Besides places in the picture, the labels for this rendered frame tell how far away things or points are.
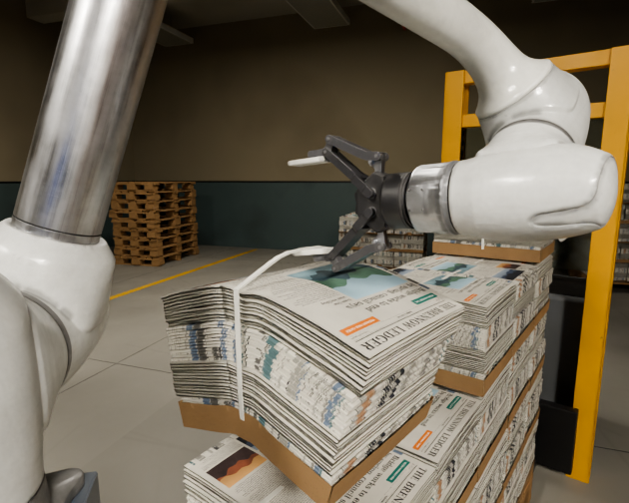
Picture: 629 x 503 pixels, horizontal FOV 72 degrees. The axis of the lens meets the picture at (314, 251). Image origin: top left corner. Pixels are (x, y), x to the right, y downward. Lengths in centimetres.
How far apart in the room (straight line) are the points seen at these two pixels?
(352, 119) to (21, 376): 757
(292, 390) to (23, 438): 28
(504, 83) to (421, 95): 712
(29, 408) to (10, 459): 4
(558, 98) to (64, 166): 58
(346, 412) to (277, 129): 790
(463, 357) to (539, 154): 71
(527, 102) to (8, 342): 59
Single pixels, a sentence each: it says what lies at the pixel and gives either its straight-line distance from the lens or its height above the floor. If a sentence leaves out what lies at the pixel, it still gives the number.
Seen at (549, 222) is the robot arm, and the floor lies 130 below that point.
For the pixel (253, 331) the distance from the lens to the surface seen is 60.
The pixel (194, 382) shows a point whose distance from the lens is 75.
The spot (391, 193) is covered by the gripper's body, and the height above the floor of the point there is 133.
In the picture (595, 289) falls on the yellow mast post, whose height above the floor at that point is 89.
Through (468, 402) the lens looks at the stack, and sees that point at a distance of 113.
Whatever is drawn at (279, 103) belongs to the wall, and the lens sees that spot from 836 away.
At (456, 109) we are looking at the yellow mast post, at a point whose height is 167.
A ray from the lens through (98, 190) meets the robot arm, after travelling 60.
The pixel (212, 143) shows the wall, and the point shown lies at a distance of 895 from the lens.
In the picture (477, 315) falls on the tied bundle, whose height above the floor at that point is 103.
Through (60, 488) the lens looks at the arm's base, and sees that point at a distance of 59.
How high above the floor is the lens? 135
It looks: 10 degrees down
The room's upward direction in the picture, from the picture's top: straight up
